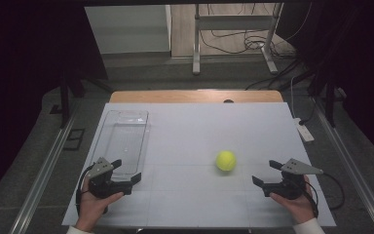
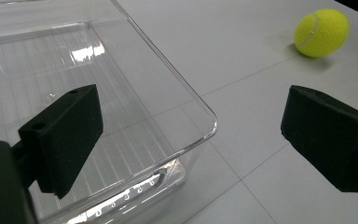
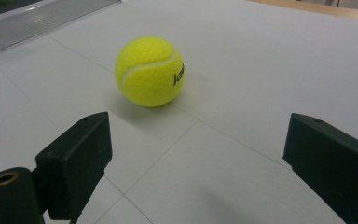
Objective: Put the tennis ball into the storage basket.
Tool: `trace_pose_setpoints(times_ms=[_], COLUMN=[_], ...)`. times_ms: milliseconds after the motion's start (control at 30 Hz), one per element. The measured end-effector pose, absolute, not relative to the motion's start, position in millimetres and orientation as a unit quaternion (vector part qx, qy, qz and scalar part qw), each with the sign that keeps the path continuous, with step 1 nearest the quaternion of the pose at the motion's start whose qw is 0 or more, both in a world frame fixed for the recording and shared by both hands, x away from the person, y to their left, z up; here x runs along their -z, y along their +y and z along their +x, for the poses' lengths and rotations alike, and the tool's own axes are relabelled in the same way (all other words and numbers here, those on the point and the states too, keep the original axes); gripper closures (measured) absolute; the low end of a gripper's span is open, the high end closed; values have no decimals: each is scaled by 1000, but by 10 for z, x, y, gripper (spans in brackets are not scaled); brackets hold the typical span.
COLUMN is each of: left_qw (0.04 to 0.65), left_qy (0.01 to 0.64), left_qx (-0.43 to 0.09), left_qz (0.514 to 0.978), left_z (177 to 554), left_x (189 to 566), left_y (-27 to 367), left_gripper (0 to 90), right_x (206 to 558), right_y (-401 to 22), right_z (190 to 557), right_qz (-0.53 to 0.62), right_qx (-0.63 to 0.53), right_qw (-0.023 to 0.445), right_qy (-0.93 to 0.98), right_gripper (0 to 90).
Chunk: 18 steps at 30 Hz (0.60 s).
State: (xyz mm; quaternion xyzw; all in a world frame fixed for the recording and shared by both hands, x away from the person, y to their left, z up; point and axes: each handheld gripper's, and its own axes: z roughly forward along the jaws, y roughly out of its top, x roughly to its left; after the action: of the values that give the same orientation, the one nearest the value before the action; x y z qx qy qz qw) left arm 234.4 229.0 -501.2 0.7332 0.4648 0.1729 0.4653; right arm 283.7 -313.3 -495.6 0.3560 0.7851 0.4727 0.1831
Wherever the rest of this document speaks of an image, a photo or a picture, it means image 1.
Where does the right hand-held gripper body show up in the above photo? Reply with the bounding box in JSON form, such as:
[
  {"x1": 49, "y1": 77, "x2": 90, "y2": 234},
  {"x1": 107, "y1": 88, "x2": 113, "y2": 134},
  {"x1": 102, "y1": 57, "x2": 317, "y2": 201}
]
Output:
[{"x1": 262, "y1": 158, "x2": 324, "y2": 201}]

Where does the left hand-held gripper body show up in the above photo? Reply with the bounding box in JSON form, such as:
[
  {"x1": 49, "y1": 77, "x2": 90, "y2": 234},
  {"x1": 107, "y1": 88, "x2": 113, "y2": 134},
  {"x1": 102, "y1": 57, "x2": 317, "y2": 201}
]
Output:
[{"x1": 87, "y1": 157, "x2": 134, "y2": 200}]

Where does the clear plastic tray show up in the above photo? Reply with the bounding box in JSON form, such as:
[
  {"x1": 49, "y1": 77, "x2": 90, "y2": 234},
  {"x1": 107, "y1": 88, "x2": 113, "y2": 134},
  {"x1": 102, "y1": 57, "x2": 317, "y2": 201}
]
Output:
[{"x1": 90, "y1": 109, "x2": 151, "y2": 181}]

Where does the yellow tennis ball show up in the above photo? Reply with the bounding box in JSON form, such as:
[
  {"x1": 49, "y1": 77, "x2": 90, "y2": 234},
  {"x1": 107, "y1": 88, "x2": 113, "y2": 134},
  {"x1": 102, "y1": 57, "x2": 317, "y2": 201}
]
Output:
[{"x1": 215, "y1": 149, "x2": 238, "y2": 173}]

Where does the person's left hand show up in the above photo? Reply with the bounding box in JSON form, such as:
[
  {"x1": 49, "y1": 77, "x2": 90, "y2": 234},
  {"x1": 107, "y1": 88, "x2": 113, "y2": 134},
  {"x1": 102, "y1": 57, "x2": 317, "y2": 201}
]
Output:
[{"x1": 74, "y1": 176, "x2": 125, "y2": 233}]

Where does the person's right hand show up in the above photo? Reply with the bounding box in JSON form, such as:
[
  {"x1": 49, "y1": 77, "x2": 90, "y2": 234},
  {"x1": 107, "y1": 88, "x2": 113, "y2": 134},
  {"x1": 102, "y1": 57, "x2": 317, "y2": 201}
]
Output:
[{"x1": 269, "y1": 175, "x2": 317, "y2": 225}]

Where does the white power strip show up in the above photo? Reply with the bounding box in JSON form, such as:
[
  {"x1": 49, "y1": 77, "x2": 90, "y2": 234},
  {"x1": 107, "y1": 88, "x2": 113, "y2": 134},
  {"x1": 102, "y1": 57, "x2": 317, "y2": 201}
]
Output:
[{"x1": 293, "y1": 117, "x2": 316, "y2": 143}]

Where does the black curtain stand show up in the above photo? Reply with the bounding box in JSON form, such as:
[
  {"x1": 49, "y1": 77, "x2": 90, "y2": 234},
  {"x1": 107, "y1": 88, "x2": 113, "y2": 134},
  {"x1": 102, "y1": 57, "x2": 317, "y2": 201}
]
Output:
[
  {"x1": 307, "y1": 72, "x2": 349, "y2": 129},
  {"x1": 49, "y1": 68, "x2": 115, "y2": 130}
]

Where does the wooden table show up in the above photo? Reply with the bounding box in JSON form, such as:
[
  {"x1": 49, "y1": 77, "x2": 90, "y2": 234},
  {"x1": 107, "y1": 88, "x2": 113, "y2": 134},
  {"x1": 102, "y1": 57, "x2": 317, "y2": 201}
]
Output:
[{"x1": 109, "y1": 90, "x2": 284, "y2": 104}]

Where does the dark curtain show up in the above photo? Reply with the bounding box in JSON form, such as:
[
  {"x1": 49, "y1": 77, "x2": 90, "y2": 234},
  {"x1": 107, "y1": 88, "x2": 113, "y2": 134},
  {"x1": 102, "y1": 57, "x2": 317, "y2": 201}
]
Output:
[
  {"x1": 0, "y1": 0, "x2": 109, "y2": 209},
  {"x1": 275, "y1": 0, "x2": 374, "y2": 171}
]

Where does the white cabinet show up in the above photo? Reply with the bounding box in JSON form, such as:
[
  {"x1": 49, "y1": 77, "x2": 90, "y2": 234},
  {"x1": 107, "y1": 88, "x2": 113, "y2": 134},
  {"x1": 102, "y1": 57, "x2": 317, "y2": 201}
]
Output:
[{"x1": 84, "y1": 4, "x2": 172, "y2": 56}]

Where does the grey metal stand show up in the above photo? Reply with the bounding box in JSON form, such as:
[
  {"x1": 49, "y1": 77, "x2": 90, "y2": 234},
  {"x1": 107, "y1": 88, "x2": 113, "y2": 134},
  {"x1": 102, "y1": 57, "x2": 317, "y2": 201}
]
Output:
[{"x1": 191, "y1": 2, "x2": 285, "y2": 76}]

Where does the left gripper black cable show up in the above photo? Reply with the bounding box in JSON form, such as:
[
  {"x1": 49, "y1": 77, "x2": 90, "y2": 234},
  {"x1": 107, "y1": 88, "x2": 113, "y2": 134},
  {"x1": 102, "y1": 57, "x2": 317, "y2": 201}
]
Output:
[{"x1": 75, "y1": 163, "x2": 95, "y2": 216}]

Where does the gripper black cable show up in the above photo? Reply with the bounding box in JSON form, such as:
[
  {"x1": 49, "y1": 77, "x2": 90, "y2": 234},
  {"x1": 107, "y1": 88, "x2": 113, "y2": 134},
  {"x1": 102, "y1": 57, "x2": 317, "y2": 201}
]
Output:
[
  {"x1": 75, "y1": 163, "x2": 95, "y2": 216},
  {"x1": 304, "y1": 173, "x2": 346, "y2": 219}
]

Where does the black floor frame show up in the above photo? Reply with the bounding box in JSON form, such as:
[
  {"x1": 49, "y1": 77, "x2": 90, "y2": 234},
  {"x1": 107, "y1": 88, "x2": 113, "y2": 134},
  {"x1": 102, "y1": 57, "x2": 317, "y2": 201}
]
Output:
[{"x1": 62, "y1": 128, "x2": 87, "y2": 152}]

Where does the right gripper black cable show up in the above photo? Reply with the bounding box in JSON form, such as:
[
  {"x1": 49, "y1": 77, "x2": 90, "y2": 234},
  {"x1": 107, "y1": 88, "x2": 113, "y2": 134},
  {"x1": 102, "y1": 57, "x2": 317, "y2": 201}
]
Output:
[{"x1": 304, "y1": 173, "x2": 346, "y2": 219}]

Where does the aluminium floor rail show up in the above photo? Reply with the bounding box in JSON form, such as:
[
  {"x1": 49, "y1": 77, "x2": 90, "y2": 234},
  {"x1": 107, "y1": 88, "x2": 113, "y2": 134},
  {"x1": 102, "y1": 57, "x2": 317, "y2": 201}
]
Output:
[
  {"x1": 311, "y1": 97, "x2": 374, "y2": 234},
  {"x1": 9, "y1": 108, "x2": 80, "y2": 234}
]

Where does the white power cable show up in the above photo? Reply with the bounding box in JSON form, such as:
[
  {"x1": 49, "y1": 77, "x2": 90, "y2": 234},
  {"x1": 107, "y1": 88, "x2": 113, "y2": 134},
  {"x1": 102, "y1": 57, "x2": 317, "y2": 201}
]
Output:
[{"x1": 289, "y1": 75, "x2": 299, "y2": 120}]

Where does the tangle of black floor cables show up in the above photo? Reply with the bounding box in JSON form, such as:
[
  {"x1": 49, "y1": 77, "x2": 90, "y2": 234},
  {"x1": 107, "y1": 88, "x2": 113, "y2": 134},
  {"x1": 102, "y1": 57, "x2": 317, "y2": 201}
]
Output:
[{"x1": 199, "y1": 3, "x2": 307, "y2": 91}]

